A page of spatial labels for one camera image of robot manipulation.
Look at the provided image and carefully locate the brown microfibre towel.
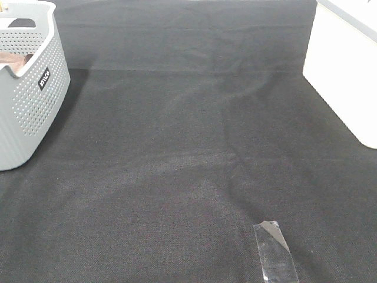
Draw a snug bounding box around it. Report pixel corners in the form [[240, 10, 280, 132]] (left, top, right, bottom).
[[1, 51, 33, 77]]

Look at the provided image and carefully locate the clear adhesive tape strip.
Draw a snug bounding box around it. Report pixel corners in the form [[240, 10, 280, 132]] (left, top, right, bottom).
[[253, 221, 299, 283]]

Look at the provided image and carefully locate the white plastic storage box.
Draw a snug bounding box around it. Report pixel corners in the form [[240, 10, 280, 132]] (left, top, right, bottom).
[[303, 1, 376, 149]]

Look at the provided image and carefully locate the grey perforated plastic basket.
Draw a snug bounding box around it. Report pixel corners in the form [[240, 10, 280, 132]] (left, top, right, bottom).
[[1, 1, 71, 171]]

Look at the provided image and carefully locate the black fabric table cover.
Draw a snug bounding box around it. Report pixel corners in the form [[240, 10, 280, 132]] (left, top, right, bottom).
[[1, 1, 376, 282]]

